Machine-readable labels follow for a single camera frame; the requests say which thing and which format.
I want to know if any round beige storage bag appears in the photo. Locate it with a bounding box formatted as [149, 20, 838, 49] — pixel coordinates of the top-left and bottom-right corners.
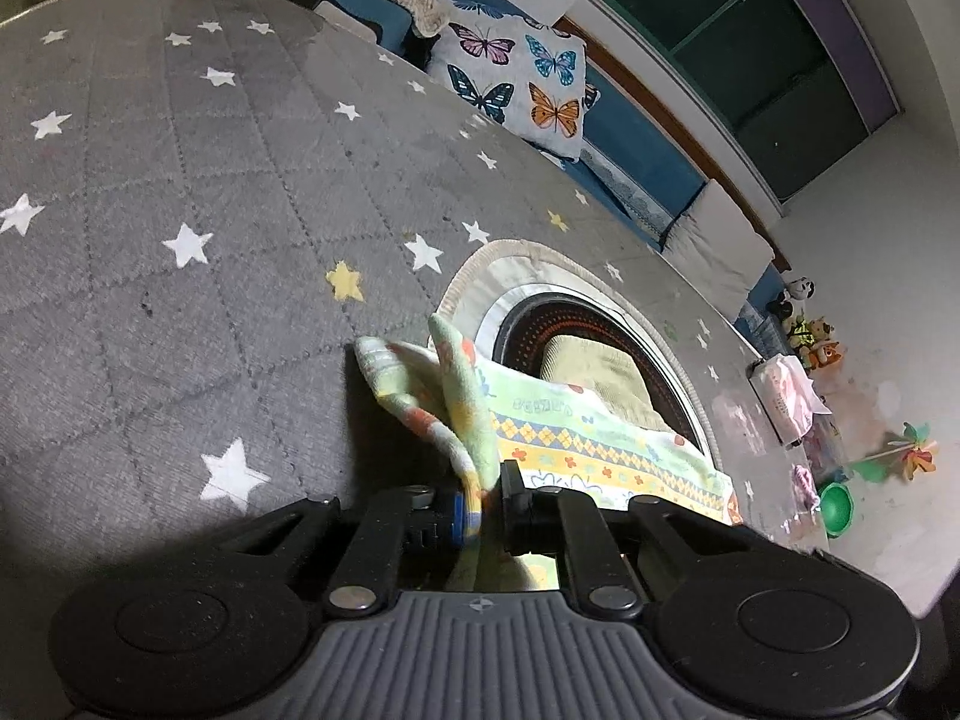
[438, 239, 722, 468]

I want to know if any cream cloth on sofa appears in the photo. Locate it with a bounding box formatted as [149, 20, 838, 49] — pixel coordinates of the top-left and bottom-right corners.
[389, 0, 452, 39]

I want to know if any beige cushion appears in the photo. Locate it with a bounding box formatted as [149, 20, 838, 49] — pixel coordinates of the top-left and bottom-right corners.
[661, 179, 775, 323]

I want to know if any green plastic bowl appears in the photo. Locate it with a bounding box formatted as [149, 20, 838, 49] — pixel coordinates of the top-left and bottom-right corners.
[818, 481, 854, 539]

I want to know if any orange plush toy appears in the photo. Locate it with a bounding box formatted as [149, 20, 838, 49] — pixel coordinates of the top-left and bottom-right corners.
[786, 317, 844, 371]

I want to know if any blue sofa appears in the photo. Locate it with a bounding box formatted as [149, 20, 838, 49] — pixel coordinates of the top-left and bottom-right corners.
[314, 0, 790, 347]

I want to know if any pink tissue box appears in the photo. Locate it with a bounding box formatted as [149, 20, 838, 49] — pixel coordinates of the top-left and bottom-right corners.
[748, 355, 832, 445]

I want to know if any butterfly print pillow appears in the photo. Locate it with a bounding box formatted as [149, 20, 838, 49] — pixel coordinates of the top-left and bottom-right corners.
[427, 0, 592, 161]

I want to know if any panda plush toy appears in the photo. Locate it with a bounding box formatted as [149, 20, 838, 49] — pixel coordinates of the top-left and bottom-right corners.
[766, 277, 815, 322]

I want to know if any colourful toy pinwheel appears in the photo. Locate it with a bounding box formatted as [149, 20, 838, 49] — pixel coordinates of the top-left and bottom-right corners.
[851, 422, 937, 484]

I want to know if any dark window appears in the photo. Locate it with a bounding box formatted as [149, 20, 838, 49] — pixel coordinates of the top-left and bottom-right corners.
[599, 0, 900, 202]

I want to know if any patterned green children's garment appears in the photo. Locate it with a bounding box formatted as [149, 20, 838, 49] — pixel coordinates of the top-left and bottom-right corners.
[353, 316, 742, 590]

